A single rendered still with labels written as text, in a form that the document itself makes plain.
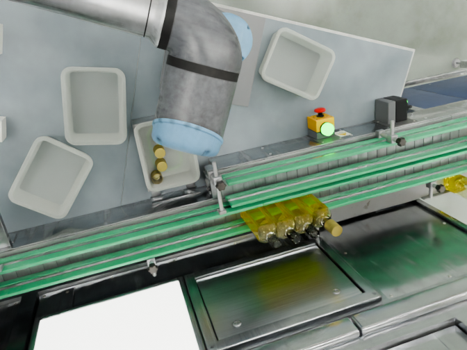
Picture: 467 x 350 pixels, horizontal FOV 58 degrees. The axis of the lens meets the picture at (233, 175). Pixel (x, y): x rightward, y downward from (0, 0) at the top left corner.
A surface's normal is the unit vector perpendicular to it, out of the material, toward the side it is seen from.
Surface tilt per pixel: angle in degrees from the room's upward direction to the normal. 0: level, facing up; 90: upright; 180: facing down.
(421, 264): 91
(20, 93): 0
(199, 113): 5
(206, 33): 13
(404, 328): 90
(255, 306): 90
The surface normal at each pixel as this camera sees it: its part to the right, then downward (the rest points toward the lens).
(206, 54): 0.06, 0.23
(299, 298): -0.14, -0.92
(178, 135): -0.17, 0.27
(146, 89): 0.29, 0.32
